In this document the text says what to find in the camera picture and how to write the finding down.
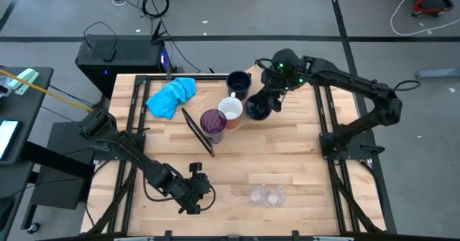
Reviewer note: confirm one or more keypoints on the blue cloth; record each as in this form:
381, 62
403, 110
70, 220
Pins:
169, 97

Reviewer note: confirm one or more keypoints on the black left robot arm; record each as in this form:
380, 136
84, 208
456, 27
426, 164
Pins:
108, 133

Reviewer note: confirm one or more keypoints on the black caster wheel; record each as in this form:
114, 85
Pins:
33, 228

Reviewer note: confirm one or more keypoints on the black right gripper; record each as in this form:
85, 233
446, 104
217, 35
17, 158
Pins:
274, 82

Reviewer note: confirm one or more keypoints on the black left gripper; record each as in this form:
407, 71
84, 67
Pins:
194, 192

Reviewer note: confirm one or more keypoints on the mint green stapler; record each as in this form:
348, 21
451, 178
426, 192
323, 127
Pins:
23, 79

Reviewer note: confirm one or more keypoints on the small black router box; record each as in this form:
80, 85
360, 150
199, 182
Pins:
109, 54

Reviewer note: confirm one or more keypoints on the smartphone with lit screen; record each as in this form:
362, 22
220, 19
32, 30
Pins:
9, 138

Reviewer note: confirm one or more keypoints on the black side desk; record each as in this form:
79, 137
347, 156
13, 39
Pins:
28, 108

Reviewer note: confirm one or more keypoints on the black flat floor stand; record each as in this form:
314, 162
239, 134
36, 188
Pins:
61, 190

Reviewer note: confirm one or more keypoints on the black computer tower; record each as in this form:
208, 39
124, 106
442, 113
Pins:
125, 64

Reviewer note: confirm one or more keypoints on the long grey bar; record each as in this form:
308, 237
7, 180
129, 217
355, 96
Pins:
438, 73

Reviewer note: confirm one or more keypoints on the wooden shelf with black frame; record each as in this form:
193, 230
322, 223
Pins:
210, 102

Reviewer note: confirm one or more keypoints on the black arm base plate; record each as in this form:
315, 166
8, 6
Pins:
118, 151
354, 149

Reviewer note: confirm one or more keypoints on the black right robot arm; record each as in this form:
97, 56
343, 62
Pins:
359, 82

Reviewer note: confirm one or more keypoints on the clear plastic item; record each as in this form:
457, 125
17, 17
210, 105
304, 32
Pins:
4, 86

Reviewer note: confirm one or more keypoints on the white and orange mug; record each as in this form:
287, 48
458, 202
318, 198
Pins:
230, 108

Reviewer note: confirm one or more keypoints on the black aluminium table frame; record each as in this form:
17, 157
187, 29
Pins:
208, 76

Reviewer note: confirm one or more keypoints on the translucent purple plastic cup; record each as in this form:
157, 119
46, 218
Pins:
212, 124

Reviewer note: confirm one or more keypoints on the black mug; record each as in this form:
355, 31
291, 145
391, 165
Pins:
257, 109
238, 86

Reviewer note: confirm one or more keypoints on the black antenna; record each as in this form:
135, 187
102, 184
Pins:
157, 32

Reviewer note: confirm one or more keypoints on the small clear plastic cup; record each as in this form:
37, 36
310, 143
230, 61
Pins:
257, 195
275, 196

